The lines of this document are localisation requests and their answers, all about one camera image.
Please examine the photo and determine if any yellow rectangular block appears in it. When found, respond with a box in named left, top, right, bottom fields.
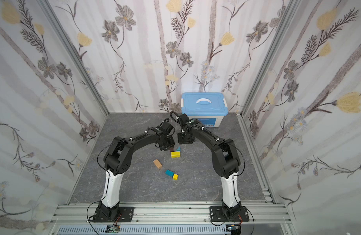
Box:
left=171, top=151, right=181, bottom=158

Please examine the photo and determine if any natural wood rectangular block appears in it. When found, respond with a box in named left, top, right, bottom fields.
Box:
left=153, top=159, right=162, bottom=169

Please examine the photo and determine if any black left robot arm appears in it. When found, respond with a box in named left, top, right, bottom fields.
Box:
left=89, top=118, right=175, bottom=222

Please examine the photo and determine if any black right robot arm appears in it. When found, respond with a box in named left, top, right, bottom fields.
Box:
left=170, top=111, right=242, bottom=221

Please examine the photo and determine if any teal rectangular block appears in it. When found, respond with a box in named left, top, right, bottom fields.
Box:
left=165, top=169, right=174, bottom=178

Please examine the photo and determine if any blue lidded storage box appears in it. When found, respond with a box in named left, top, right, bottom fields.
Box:
left=181, top=93, right=229, bottom=127

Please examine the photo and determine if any small circuit board left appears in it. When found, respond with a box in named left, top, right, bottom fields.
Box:
left=105, top=225, right=120, bottom=233

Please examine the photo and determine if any small circuit board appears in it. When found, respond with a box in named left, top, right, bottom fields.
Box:
left=105, top=225, right=120, bottom=233
left=226, top=224, right=241, bottom=235

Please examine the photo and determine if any small circuit board right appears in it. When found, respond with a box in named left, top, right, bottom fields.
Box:
left=226, top=224, right=241, bottom=235

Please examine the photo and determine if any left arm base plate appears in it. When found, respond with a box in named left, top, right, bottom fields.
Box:
left=90, top=207, right=134, bottom=223

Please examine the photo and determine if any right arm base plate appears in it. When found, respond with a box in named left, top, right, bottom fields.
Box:
left=209, top=206, right=250, bottom=222

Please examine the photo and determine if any aluminium front rail frame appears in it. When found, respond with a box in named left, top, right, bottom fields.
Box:
left=49, top=201, right=296, bottom=235

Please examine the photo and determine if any white perforated cable tray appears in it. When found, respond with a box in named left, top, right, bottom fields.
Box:
left=55, top=224, right=230, bottom=235

